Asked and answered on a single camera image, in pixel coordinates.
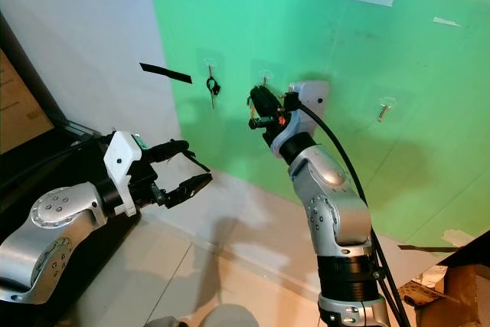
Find green wall board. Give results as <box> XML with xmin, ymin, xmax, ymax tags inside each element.
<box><xmin>143</xmin><ymin>0</ymin><xmax>490</xmax><ymax>248</ymax></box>

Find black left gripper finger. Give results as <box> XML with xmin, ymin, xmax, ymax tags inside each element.
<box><xmin>166</xmin><ymin>172</ymin><xmax>214</xmax><ymax>208</ymax></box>
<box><xmin>149</xmin><ymin>139</ymin><xmax>212</xmax><ymax>175</ymax></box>

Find tiny white tape piece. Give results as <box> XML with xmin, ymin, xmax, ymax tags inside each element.
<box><xmin>432</xmin><ymin>16</ymin><xmax>463</xmax><ymax>28</ymax></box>

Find clear adhesive wall hook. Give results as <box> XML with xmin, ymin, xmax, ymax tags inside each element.
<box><xmin>377</xmin><ymin>95</ymin><xmax>400</xmax><ymax>114</ymax></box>
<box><xmin>198</xmin><ymin>56</ymin><xmax>220</xmax><ymax>83</ymax></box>
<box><xmin>256</xmin><ymin>68</ymin><xmax>277</xmax><ymax>87</ymax></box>

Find black keys bunch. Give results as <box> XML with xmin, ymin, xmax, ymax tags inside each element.
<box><xmin>204</xmin><ymin>66</ymin><xmax>222</xmax><ymax>110</ymax></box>

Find long black tape strip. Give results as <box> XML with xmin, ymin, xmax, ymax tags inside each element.
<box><xmin>139</xmin><ymin>61</ymin><xmax>194</xmax><ymax>85</ymax></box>

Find cream tape scrap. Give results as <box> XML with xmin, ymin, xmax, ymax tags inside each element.
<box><xmin>442</xmin><ymin>228</ymin><xmax>478</xmax><ymax>248</ymax></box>

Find tall brown cardboard box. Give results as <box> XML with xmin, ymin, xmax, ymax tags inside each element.
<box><xmin>0</xmin><ymin>51</ymin><xmax>54</xmax><ymax>154</ymax></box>

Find torn brown cardboard pile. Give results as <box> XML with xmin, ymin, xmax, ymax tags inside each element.
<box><xmin>397</xmin><ymin>227</ymin><xmax>490</xmax><ymax>327</ymax></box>

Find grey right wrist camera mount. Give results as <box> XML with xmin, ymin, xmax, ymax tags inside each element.
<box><xmin>288</xmin><ymin>80</ymin><xmax>331</xmax><ymax>136</ymax></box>

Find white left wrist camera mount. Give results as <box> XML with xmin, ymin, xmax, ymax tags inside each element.
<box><xmin>103</xmin><ymin>130</ymin><xmax>151</xmax><ymax>217</ymax></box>

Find keys with red tag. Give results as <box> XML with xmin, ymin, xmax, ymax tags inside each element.
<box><xmin>247</xmin><ymin>74</ymin><xmax>269</xmax><ymax>123</ymax></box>

